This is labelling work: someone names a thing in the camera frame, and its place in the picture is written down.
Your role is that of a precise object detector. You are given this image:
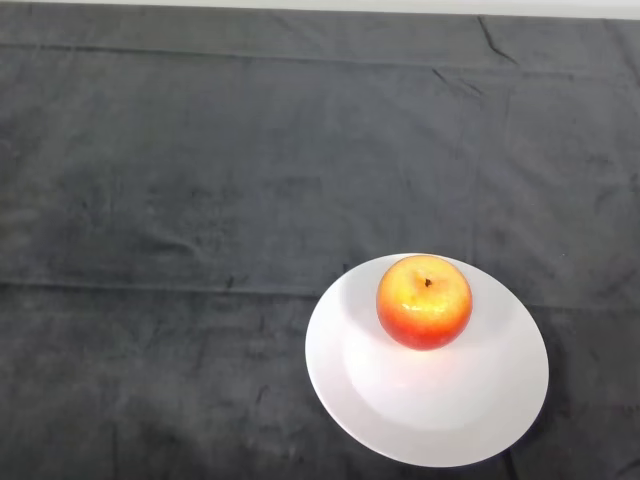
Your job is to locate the red yellow apple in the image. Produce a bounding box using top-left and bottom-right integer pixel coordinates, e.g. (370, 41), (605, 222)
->
(375, 254), (474, 352)

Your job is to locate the white round plate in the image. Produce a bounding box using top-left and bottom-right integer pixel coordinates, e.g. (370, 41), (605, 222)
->
(304, 252), (550, 469)

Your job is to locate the black cloth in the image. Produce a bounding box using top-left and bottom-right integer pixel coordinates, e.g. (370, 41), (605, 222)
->
(0, 3), (640, 480)

